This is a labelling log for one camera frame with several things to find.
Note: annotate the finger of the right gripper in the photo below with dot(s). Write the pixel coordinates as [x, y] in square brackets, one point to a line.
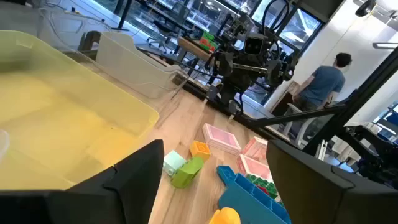
[225, 64]
[275, 72]

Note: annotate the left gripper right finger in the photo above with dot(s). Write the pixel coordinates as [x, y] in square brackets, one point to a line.
[311, 193]

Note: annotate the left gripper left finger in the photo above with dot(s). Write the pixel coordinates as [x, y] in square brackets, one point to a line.
[136, 186]

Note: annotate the mint green toy block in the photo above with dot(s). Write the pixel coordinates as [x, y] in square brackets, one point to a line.
[172, 161]

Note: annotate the red toy brick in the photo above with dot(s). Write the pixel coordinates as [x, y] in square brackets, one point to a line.
[263, 190]

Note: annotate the lime green toy brick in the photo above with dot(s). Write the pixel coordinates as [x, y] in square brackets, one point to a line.
[186, 172]

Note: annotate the large long blue block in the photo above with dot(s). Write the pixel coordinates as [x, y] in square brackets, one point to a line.
[248, 205]

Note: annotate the small orange toy brick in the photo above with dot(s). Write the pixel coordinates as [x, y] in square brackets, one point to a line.
[200, 150]

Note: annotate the long blue brick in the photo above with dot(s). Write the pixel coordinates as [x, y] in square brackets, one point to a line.
[225, 174]

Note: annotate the large yellow toy block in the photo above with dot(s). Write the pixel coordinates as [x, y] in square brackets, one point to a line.
[225, 216]

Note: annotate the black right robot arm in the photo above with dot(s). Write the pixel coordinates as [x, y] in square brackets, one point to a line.
[236, 88]

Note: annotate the green and red box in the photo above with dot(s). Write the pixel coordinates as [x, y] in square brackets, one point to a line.
[207, 41]

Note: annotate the wooden background table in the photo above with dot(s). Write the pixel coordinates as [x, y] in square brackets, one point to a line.
[192, 49]

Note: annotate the person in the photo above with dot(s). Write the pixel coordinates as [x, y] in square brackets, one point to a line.
[321, 82]

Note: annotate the white chair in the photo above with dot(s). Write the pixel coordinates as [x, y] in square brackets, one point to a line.
[298, 124]

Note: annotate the large clear plastic bin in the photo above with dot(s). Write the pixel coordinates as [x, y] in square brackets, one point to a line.
[169, 93]

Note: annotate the black office chair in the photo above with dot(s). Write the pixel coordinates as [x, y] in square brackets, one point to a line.
[161, 37]

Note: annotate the black equipment rack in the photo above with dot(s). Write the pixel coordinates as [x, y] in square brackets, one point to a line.
[370, 152]

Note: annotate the grey plastic bin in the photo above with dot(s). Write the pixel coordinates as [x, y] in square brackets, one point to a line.
[130, 65]

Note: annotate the yellow translucent plastic bin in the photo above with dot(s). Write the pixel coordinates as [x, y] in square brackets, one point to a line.
[62, 109]

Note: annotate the black ceiling spotlight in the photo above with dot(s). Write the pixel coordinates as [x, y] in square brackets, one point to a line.
[365, 7]

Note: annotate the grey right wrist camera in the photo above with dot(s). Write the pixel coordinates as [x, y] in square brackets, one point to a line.
[255, 43]

